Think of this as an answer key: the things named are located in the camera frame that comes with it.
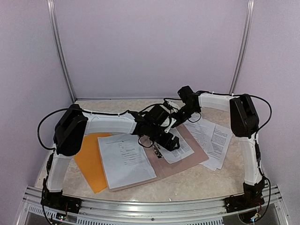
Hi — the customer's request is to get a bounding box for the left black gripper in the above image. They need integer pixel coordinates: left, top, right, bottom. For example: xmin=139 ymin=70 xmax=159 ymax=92
xmin=148 ymin=124 xmax=180 ymax=152

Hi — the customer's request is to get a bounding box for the white sheet dense English text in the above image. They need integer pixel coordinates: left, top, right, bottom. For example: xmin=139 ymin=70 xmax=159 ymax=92
xmin=159 ymin=128 xmax=194 ymax=164

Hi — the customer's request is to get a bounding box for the pink-brown file folder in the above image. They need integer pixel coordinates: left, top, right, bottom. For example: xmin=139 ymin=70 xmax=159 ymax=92
xmin=109 ymin=125 xmax=209 ymax=191

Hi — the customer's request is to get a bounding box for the white printed sheet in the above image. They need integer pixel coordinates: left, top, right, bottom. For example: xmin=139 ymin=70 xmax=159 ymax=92
xmin=184 ymin=119 xmax=216 ymax=153
xmin=97 ymin=134 xmax=157 ymax=190

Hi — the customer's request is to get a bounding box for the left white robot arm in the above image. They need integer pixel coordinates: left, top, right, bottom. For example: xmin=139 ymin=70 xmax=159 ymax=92
xmin=43 ymin=104 xmax=180 ymax=209

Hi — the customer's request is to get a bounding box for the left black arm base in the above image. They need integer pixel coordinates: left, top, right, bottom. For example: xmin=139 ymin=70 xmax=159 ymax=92
xmin=41 ymin=187 xmax=82 ymax=214

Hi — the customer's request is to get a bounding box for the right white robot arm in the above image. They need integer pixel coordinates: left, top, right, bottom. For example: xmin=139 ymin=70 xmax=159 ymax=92
xmin=174 ymin=86 xmax=265 ymax=208

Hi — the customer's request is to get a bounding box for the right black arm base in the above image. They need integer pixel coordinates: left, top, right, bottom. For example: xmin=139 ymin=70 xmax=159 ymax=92
xmin=224 ymin=180 xmax=265 ymax=213

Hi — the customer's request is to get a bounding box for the metal folder clip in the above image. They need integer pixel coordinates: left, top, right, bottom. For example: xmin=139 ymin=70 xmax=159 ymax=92
xmin=152 ymin=143 xmax=163 ymax=158

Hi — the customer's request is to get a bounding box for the orange folder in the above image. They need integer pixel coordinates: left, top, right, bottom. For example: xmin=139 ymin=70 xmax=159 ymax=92
xmin=74 ymin=133 xmax=111 ymax=194

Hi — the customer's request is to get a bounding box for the white printed sheet dense text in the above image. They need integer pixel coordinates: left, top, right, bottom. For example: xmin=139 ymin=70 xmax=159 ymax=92
xmin=201 ymin=124 xmax=233 ymax=171

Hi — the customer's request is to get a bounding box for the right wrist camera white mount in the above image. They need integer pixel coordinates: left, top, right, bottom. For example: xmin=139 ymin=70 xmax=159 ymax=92
xmin=163 ymin=100 xmax=180 ymax=112

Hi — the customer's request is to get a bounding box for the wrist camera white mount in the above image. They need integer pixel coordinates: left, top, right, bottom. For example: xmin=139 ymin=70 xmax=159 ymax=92
xmin=163 ymin=100 xmax=180 ymax=112
xmin=161 ymin=117 xmax=176 ymax=133

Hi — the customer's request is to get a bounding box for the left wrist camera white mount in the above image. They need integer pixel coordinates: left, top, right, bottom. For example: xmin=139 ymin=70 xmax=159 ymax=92
xmin=161 ymin=117 xmax=176 ymax=133

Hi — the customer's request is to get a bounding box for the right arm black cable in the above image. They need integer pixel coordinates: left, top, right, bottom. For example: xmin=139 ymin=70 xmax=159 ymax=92
xmin=196 ymin=90 xmax=273 ymax=139

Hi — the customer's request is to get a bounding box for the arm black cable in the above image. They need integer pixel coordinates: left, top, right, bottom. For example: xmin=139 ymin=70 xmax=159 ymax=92
xmin=37 ymin=103 xmax=165 ymax=150
xmin=196 ymin=90 xmax=273 ymax=139

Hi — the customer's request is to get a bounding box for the right aluminium frame post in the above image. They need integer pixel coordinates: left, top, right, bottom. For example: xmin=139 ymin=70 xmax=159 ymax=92
xmin=228 ymin=0 xmax=255 ymax=94

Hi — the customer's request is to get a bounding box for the aluminium frame post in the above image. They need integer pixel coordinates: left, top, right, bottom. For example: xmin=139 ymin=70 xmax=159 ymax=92
xmin=46 ymin=0 xmax=77 ymax=103
xmin=228 ymin=0 xmax=255 ymax=94

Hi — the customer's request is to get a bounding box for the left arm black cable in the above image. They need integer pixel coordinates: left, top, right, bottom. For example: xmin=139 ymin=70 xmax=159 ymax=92
xmin=37 ymin=103 xmax=165 ymax=150

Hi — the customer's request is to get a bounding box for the left aluminium frame post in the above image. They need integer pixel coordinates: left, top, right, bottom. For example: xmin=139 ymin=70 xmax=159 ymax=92
xmin=46 ymin=0 xmax=77 ymax=103

